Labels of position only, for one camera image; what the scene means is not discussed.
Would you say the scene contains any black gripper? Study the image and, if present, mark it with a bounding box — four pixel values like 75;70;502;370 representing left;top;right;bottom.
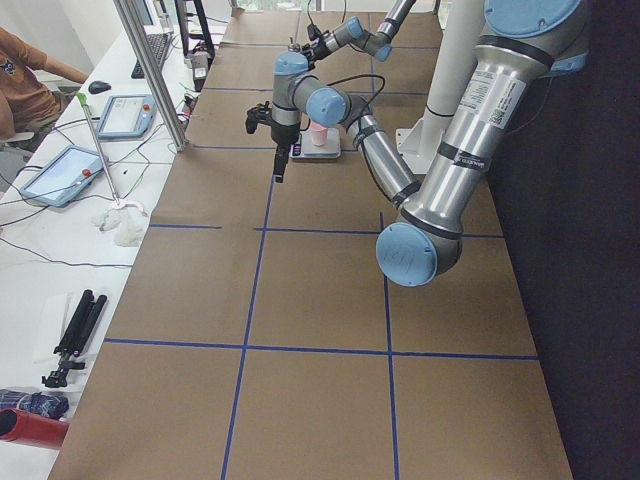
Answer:
270;120;300;183
300;35;332;68

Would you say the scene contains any glass sauce bottle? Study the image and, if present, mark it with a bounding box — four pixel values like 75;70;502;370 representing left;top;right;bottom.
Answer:
288;37;303;53

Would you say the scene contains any pink paper cup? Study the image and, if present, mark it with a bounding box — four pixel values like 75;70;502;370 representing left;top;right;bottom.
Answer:
308;120;328;147

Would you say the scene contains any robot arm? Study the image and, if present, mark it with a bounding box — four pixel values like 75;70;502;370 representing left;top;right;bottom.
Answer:
246;1;592;287
297;0;415;69

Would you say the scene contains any silver kitchen scale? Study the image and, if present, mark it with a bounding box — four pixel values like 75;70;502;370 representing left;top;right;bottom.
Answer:
290;128;341;162

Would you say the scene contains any black monitor stand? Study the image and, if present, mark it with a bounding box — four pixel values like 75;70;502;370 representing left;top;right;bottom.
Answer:
174;0;217;59

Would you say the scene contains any far teach pendant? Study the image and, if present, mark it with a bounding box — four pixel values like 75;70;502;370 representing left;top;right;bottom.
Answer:
97;94;156;140

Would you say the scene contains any teach pendant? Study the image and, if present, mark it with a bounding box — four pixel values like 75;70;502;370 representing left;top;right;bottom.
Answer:
19;146;102;207
97;94;156;140

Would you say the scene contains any black keyboard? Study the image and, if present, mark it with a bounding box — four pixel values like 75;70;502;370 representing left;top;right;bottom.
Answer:
130;33;172;79

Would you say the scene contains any crumpled white tissue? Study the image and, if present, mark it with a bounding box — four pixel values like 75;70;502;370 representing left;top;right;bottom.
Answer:
92;199;147;247

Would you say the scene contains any black computer mouse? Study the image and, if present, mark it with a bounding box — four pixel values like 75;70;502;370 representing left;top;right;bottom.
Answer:
88;80;111;95

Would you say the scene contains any near teach pendant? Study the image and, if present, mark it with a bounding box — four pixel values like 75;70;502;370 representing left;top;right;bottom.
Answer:
19;146;102;207

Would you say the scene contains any green tipped metal rod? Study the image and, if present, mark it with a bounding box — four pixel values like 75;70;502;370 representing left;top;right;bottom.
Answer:
75;92;125;209

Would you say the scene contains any seated person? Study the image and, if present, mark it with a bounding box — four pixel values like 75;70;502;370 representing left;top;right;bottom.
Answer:
1;29;88;151

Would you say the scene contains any black folded tripod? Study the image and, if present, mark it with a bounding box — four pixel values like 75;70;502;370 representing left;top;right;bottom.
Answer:
41;289;108;388

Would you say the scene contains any blue patterned cloth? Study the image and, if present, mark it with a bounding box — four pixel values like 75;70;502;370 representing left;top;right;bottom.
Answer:
1;389;70;420

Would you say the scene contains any red cylinder bottle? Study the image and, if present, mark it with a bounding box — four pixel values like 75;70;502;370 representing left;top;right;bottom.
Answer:
1;408;69;450

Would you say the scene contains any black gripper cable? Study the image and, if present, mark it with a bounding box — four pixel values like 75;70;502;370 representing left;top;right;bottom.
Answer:
319;73;389;124

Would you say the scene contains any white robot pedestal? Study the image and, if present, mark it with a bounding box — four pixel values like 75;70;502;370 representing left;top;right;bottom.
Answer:
396;0;485;175

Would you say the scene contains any aluminium frame post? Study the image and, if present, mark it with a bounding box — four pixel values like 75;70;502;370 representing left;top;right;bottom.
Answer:
114;0;187;152

